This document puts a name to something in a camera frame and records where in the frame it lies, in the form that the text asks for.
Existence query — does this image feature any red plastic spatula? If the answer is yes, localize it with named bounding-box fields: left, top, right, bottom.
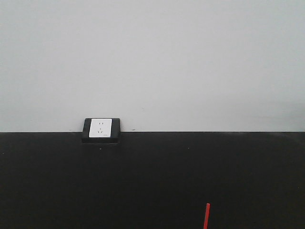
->
left=203, top=203, right=210, bottom=229

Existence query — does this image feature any black socket mounting box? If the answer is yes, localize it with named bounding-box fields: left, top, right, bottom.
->
left=81, top=118, right=121, bottom=144

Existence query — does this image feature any white wall power socket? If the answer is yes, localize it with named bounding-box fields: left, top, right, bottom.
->
left=89, top=118, right=112, bottom=138

